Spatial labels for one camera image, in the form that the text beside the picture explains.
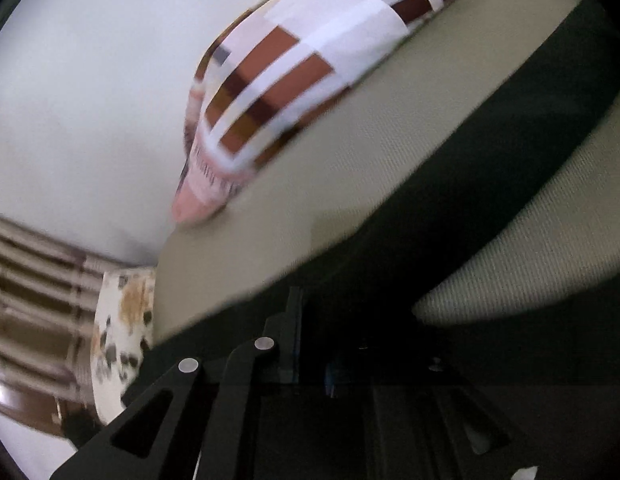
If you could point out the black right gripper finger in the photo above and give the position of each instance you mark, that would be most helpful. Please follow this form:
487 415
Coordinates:
185 426

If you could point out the black pants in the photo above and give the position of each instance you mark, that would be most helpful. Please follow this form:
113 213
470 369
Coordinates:
383 394

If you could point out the floral pillow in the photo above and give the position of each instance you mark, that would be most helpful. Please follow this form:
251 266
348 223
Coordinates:
122 334

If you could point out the beige bed mattress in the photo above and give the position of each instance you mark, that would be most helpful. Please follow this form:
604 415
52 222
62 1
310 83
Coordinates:
327 181

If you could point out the brown wooden headboard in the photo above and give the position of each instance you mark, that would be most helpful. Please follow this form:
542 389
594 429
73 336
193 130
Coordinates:
48 298

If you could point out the brown white checkered pillow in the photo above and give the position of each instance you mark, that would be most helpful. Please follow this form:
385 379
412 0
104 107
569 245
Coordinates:
272 72

